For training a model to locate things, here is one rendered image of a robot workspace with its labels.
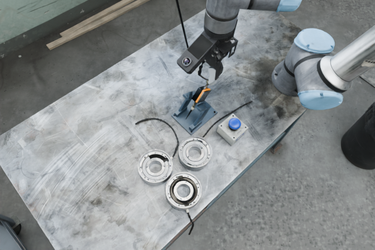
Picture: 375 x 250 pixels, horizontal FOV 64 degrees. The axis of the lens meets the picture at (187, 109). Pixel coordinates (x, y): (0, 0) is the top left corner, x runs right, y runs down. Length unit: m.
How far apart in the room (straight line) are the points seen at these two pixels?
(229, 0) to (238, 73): 0.54
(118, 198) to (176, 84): 0.44
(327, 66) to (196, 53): 0.38
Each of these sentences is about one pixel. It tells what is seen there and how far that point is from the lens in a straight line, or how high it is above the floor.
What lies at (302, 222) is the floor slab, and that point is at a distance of 1.87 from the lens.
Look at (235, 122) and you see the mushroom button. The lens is 0.95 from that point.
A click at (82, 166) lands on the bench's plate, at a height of 0.80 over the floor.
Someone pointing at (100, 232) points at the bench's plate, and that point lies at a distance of 0.93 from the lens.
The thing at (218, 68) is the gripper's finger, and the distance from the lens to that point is 0.79.
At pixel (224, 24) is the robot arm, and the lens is 0.69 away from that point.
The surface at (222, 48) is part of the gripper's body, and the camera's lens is 0.78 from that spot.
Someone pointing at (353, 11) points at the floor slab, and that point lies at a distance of 3.01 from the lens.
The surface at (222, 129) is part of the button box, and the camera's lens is 0.97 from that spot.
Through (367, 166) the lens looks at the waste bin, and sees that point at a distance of 2.10.
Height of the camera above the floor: 1.70
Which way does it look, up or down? 60 degrees down
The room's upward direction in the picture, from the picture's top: 6 degrees clockwise
